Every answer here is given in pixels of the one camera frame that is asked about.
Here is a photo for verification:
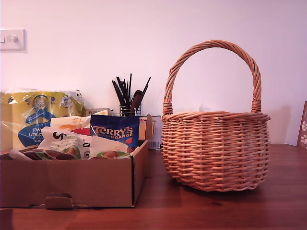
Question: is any thin black stick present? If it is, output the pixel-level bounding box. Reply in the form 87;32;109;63
141;76;152;96
116;76;128;106
128;73;133;106
111;80;122;106

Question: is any woven wicker basket with handle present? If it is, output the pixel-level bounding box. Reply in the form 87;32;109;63
161;40;272;193

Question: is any white Porlex box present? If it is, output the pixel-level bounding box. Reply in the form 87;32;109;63
85;107;115;117

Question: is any brown paw print board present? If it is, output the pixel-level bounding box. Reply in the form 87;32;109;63
296;100;307;150

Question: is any dark brown utensil handle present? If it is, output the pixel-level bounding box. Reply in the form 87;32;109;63
130;90;144;116

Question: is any yellow kitchen towel pack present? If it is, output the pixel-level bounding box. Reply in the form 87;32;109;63
0;88;87;152

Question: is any cream labelled carton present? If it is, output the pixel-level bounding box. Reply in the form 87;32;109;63
139;116;147;140

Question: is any white green Galaxy eggs bag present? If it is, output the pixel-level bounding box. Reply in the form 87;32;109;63
81;135;133;160
9;126;93;161

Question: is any wire utensil holder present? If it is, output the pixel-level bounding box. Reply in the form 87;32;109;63
119;103;142;118

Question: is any brown cardboard box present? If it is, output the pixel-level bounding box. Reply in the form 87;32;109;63
0;114;156;209

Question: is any red Maltesers bunnies bag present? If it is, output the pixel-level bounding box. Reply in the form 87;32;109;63
49;115;92;137

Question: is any white wall light switch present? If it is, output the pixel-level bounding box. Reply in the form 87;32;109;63
0;29;26;51

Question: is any blue Terry's orange eggs bag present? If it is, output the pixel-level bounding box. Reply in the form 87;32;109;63
90;114;141;154

